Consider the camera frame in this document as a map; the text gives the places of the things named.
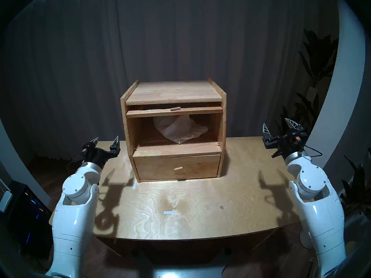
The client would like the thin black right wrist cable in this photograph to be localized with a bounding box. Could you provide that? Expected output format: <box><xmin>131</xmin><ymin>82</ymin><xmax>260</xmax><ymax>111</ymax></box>
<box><xmin>303</xmin><ymin>145</ymin><xmax>323</xmax><ymax>158</ymax></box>

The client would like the white round plant pot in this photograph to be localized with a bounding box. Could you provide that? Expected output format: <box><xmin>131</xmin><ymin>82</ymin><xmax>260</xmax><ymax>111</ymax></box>
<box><xmin>299</xmin><ymin>231</ymin><xmax>315</xmax><ymax>250</ymax></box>

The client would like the white shirt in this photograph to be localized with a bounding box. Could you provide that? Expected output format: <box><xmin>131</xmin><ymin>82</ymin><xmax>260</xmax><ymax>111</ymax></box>
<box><xmin>153</xmin><ymin>115</ymin><xmax>208</xmax><ymax>145</ymax></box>

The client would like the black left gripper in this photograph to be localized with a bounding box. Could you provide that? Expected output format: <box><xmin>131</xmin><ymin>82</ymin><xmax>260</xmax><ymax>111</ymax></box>
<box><xmin>87</xmin><ymin>136</ymin><xmax>121</xmax><ymax>168</ymax></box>

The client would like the white box device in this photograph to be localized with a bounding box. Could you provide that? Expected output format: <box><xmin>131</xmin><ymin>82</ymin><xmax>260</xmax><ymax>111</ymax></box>
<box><xmin>0</xmin><ymin>191</ymin><xmax>12</xmax><ymax>213</ymax></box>

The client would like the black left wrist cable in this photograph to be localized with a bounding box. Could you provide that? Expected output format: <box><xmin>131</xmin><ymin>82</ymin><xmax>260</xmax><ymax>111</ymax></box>
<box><xmin>67</xmin><ymin>154</ymin><xmax>85</xmax><ymax>171</ymax></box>

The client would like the dark spiky potted plant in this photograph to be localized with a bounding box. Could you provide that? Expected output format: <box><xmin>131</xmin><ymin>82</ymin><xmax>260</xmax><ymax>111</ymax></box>
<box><xmin>339</xmin><ymin>147</ymin><xmax>371</xmax><ymax>217</ymax></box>

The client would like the grey pleated curtain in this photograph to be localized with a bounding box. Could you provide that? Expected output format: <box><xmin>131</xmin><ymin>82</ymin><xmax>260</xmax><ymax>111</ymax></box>
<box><xmin>0</xmin><ymin>0</ymin><xmax>339</xmax><ymax>165</ymax></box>

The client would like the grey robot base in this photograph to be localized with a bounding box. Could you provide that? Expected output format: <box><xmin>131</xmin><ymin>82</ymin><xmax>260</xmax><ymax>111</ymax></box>
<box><xmin>130</xmin><ymin>248</ymin><xmax>232</xmax><ymax>278</ymax></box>

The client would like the white curved partition panel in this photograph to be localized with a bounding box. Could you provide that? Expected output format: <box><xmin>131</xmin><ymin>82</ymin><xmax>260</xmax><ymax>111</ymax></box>
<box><xmin>293</xmin><ymin>0</ymin><xmax>366</xmax><ymax>211</ymax></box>
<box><xmin>0</xmin><ymin>118</ymin><xmax>51</xmax><ymax>205</ymax></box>

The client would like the black computer tower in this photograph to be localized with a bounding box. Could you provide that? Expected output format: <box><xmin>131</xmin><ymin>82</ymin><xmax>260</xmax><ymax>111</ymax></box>
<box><xmin>6</xmin><ymin>180</ymin><xmax>54</xmax><ymax>259</ymax></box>

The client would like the wooden cabinet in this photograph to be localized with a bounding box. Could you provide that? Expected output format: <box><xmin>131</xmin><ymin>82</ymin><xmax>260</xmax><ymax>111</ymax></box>
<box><xmin>120</xmin><ymin>78</ymin><xmax>227</xmax><ymax>183</ymax></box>

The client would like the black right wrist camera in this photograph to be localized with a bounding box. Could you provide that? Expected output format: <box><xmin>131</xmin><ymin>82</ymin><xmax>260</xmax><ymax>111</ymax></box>
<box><xmin>287</xmin><ymin>130</ymin><xmax>302</xmax><ymax>144</ymax></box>

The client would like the tall dark leafy plant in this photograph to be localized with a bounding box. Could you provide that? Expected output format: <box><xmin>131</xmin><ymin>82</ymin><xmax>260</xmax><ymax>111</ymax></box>
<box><xmin>274</xmin><ymin>28</ymin><xmax>339</xmax><ymax>166</ymax></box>

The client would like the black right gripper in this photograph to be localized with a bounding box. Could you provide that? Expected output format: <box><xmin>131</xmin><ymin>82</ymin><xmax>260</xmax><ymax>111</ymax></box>
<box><xmin>262</xmin><ymin>118</ymin><xmax>308</xmax><ymax>158</ymax></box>

